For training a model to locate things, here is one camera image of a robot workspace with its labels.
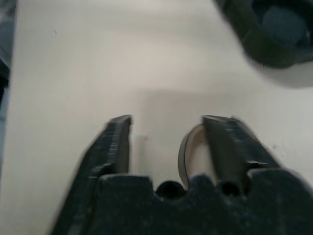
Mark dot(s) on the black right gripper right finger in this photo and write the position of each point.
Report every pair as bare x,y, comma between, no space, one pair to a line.
232,147

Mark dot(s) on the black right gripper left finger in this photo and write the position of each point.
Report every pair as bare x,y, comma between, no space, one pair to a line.
107,151

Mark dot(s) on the black plastic tool case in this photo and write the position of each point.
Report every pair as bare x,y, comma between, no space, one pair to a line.
269,49

